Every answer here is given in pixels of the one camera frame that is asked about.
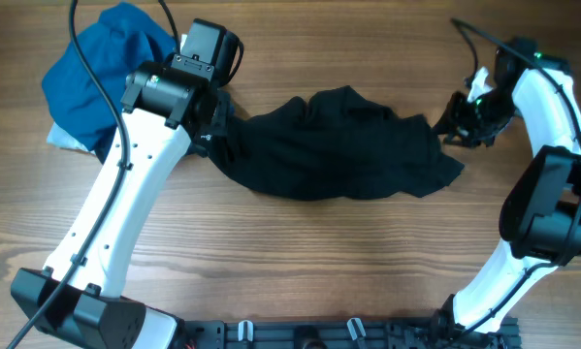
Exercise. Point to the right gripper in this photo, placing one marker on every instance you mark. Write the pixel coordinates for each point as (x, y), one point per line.
(452, 123)

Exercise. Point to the dark teal garment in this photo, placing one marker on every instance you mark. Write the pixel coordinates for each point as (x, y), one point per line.
(103, 147)

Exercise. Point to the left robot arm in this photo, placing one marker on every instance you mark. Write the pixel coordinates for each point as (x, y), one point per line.
(167, 108)

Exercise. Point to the black polo shirt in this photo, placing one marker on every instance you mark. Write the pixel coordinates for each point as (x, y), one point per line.
(336, 144)

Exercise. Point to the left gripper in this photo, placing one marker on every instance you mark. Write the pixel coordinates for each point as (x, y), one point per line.
(219, 124)

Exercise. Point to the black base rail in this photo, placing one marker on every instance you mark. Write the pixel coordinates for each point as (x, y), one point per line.
(397, 333)

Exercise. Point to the bright blue shirt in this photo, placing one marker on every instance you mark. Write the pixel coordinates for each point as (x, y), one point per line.
(121, 40)

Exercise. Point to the light grey cloth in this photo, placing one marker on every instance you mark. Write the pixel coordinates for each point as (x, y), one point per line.
(59, 138)

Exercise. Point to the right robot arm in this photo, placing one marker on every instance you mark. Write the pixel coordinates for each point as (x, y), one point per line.
(540, 220)

